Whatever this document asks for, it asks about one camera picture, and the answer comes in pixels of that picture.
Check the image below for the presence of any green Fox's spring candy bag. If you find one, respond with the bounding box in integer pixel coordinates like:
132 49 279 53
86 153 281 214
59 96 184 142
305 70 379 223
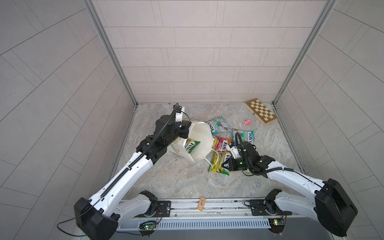
185 139 201 154

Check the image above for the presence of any yellow green candy bag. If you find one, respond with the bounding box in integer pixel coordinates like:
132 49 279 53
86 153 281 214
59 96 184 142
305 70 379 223
208 152 232 176

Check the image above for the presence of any illustrated white paper bag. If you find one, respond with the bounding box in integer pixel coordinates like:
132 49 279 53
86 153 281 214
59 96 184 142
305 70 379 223
167 122 218 166

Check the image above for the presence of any teal Fox's mint candy bag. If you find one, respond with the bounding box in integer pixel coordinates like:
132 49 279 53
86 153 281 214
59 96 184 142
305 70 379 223
206 117 232 135

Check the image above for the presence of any orange Fox's fruits candy bag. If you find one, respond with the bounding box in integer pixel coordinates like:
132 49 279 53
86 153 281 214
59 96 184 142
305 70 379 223
213 136 232 153

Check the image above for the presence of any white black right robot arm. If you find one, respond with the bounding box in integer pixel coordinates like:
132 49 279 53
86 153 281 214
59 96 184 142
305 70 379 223
221 142 358 237

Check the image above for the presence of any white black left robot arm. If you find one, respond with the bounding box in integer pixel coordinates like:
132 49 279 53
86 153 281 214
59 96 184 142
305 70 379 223
74 104 191 240

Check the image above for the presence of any pink pig toy on table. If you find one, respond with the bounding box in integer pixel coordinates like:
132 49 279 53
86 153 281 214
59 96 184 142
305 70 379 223
243 119 252 126

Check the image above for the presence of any wooden folding chessboard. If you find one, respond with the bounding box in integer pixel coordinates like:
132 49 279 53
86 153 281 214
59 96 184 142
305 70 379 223
245 99 278 126

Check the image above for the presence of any small wooden mousetrap block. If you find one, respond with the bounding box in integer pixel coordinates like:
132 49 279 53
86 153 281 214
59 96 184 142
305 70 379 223
197 197 207 212

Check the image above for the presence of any metal corner strip left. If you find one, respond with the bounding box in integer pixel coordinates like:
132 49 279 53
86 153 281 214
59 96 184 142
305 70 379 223
83 0 138 107

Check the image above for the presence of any metal corner strip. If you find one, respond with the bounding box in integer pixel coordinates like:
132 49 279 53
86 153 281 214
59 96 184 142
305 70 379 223
273 0 338 108
83 0 138 107

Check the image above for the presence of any metal corner strip right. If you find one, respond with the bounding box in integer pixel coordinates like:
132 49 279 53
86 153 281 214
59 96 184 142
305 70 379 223
273 0 338 108

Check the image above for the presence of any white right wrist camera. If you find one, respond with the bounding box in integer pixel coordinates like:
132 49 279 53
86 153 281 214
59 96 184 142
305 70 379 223
230 146 241 159

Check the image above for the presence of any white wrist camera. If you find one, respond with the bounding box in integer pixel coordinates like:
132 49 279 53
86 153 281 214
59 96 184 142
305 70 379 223
230 146 241 159
175 106 185 122

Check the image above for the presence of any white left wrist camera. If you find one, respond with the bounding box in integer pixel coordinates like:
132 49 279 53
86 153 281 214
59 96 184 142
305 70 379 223
175 106 185 122

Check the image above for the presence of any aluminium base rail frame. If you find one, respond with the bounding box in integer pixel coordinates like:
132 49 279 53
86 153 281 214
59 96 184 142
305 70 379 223
115 198 304 236

